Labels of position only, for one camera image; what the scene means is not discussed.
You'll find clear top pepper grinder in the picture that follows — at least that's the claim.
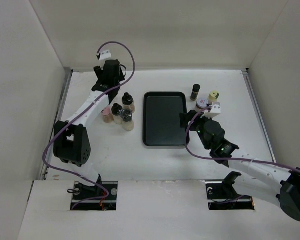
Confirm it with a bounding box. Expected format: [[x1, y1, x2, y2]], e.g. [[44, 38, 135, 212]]
[[120, 109, 135, 131]]

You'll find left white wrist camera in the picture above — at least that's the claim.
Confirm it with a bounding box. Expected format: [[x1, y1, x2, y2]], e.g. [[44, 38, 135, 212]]
[[96, 50, 112, 61]]

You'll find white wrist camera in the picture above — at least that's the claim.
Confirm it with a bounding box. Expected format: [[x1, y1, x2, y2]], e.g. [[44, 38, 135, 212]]
[[203, 102, 221, 119], [96, 50, 112, 61]]

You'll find black cap spice jar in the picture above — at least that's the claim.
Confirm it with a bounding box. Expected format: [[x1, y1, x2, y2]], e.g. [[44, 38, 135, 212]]
[[190, 84, 201, 101]]

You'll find white lid sauce jar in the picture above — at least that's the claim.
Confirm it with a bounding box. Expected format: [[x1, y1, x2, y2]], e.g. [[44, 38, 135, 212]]
[[195, 97, 209, 112]]

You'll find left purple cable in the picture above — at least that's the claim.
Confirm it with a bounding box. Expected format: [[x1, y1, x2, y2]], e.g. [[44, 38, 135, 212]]
[[42, 41, 136, 210]]

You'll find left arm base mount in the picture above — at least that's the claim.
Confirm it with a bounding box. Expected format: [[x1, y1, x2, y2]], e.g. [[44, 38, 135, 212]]
[[67, 175, 119, 211]]

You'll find pink cap spice bottle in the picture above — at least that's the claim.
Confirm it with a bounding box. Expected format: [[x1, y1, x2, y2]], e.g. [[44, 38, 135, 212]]
[[101, 106, 114, 123]]

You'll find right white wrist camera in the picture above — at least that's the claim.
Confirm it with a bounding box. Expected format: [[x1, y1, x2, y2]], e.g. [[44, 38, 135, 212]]
[[203, 102, 221, 119]]

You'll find black rectangular tray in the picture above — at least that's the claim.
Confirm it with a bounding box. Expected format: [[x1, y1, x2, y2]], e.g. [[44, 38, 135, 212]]
[[142, 91, 190, 147]]

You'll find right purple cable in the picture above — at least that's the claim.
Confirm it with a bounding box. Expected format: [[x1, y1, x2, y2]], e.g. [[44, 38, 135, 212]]
[[184, 104, 300, 180]]

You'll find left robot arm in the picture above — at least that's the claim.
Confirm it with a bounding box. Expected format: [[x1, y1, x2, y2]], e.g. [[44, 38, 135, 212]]
[[53, 59, 125, 173]]

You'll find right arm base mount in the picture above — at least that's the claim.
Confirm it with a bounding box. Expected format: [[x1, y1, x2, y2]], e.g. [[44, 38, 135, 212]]
[[205, 172, 255, 211]]

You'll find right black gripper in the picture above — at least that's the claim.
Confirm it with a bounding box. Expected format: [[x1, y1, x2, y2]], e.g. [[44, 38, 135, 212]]
[[179, 110, 215, 150]]

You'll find black lid bottle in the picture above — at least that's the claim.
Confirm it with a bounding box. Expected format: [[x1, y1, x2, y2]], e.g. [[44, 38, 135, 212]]
[[121, 92, 136, 113], [111, 103, 123, 125]]

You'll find yellow cap spice bottle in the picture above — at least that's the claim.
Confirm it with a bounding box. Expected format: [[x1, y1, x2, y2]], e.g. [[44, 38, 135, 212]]
[[208, 90, 220, 104]]

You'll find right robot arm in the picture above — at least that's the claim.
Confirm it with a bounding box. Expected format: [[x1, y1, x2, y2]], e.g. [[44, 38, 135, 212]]
[[179, 107, 300, 222]]

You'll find black lid bottle front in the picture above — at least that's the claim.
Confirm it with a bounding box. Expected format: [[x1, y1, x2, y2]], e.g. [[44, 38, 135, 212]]
[[111, 103, 123, 125]]

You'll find purple cable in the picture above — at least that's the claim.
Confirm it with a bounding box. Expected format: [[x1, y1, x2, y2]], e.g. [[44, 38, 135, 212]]
[[184, 104, 300, 180], [42, 41, 136, 210]]

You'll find black lid bottle rear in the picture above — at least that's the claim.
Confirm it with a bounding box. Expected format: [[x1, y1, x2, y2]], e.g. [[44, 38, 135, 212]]
[[121, 92, 136, 113]]

